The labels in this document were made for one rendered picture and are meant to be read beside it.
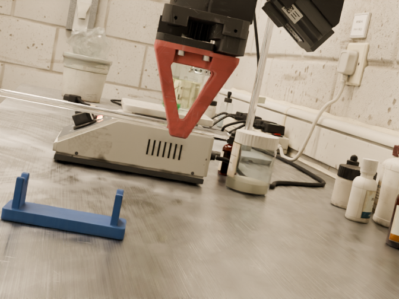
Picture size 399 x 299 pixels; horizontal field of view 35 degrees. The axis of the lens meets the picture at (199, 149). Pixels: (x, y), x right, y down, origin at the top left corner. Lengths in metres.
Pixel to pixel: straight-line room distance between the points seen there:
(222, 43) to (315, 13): 0.09
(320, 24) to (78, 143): 0.39
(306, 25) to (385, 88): 0.69
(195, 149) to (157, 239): 0.29
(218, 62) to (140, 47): 2.76
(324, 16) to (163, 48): 0.13
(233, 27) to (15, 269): 0.23
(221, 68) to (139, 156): 0.33
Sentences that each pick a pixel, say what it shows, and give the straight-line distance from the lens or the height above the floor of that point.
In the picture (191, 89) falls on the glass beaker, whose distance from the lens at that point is 0.83.
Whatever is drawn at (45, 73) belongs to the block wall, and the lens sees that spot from 3.23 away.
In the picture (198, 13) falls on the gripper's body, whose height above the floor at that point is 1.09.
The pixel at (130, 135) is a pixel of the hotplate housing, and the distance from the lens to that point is 0.80.
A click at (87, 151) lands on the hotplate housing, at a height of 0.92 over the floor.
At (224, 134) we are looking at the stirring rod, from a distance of 0.52.
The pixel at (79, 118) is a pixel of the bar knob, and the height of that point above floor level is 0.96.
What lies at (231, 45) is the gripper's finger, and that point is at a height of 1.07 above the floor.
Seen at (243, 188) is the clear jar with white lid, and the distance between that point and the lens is 0.83.
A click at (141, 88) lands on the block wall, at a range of 3.26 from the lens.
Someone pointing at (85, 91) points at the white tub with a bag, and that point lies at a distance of 1.80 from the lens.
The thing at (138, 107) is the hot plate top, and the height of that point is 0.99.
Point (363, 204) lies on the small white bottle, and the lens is 0.82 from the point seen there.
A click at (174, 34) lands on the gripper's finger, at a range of 0.52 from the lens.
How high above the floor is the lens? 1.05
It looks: 7 degrees down
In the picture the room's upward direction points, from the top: 11 degrees clockwise
